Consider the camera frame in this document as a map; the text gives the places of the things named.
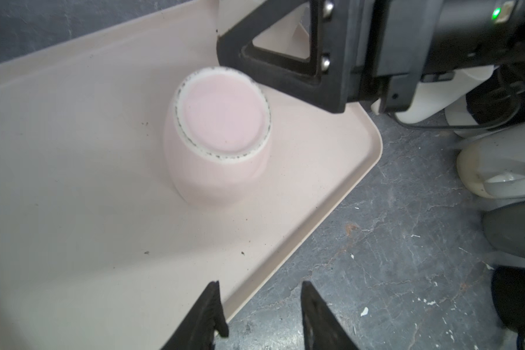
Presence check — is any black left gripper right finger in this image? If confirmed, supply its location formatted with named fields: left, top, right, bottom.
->
left=300, top=281, right=359, bottom=350

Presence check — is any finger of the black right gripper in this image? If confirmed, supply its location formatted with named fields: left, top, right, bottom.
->
left=217, top=1, right=354, bottom=113

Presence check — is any grey mug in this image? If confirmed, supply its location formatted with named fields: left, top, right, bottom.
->
left=482, top=201, right=525, bottom=259

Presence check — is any beige tray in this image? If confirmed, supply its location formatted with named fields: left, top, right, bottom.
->
left=0, top=1, right=383, bottom=349

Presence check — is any black mug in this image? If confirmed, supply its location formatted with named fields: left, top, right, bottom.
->
left=491, top=266, right=525, bottom=335

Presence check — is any cream speckled mug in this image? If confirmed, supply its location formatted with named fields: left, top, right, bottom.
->
left=456, top=122, right=525, bottom=199

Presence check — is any white ribbed mug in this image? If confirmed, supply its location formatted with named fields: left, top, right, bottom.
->
left=395, top=66, right=494, bottom=124

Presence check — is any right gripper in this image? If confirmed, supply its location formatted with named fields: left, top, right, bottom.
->
left=348, top=1, right=525, bottom=112

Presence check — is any pink mug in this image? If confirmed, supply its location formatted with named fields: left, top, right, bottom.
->
left=163, top=66, right=273, bottom=207

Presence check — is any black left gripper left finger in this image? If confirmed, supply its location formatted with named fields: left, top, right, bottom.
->
left=161, top=281, right=229, bottom=350

